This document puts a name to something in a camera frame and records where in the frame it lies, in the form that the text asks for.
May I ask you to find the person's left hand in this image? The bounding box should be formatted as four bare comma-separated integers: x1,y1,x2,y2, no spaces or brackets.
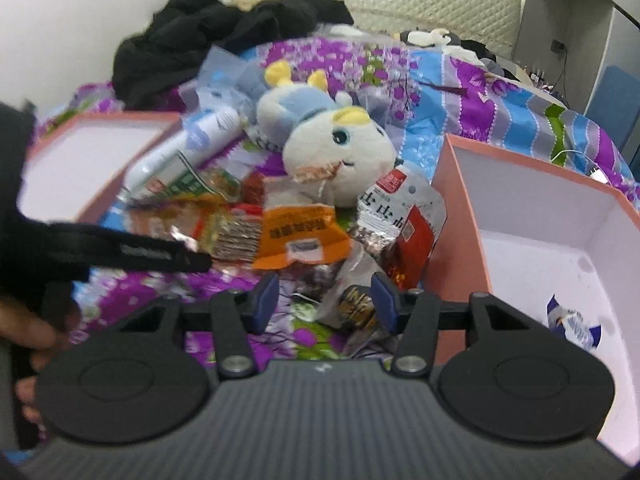
0,299,83,428

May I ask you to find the blue white plush toy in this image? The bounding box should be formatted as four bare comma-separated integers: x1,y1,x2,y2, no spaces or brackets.
245,60,397,209

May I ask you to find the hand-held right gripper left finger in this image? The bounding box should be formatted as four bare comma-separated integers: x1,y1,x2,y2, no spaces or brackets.
102,274,280,380

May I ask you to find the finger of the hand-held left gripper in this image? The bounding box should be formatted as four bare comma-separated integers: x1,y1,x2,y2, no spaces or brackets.
45,222,212,274

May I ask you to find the blue white snack wrapper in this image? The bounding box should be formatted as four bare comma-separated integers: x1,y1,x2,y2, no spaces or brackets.
545,294,607,352

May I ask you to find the dark cloth pile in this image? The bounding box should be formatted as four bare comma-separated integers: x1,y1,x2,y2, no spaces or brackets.
459,37,523,82

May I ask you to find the purple floral bedsheet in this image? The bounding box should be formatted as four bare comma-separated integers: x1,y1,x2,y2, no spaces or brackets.
30,30,640,361

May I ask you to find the pink cardboard box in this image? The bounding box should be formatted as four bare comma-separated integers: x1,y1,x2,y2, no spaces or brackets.
17,111,183,226
425,132,640,471

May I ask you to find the white charger cable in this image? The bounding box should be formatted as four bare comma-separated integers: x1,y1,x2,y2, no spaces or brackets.
552,149,609,184

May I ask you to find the brown cracker snack packet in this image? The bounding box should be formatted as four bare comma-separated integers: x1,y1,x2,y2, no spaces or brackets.
127,196,267,264

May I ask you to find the black cable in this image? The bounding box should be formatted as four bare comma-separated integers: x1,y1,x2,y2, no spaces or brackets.
550,45,572,106

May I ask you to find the orange snack packet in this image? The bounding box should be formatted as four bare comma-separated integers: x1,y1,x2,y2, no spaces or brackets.
250,204,352,272

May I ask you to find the white cabinet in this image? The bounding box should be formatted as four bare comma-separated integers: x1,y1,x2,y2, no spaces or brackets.
514,0,640,111

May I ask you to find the black clothing pile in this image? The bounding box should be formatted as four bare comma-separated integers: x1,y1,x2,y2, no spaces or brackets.
111,0,356,111

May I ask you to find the green white snack packet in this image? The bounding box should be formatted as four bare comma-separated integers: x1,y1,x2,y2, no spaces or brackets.
145,156,243,207

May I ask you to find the clear packet of dark snacks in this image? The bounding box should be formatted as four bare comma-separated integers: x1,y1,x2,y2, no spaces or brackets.
280,247,401,358

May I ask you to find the black white plush toy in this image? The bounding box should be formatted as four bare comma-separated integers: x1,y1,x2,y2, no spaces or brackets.
399,27,464,49

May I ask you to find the white tube bottle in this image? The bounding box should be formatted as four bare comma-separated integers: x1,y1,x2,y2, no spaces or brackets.
122,105,246,201

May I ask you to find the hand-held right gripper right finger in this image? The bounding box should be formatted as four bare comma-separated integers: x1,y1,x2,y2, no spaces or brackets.
371,272,531,377

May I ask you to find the red white snack packet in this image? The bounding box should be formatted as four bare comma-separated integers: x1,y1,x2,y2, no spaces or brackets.
350,165,448,292

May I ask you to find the blue padded board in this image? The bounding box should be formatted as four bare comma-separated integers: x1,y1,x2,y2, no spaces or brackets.
584,64,640,152

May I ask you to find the pale blue plastic bag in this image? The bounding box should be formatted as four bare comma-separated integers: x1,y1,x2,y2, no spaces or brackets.
194,44,273,128

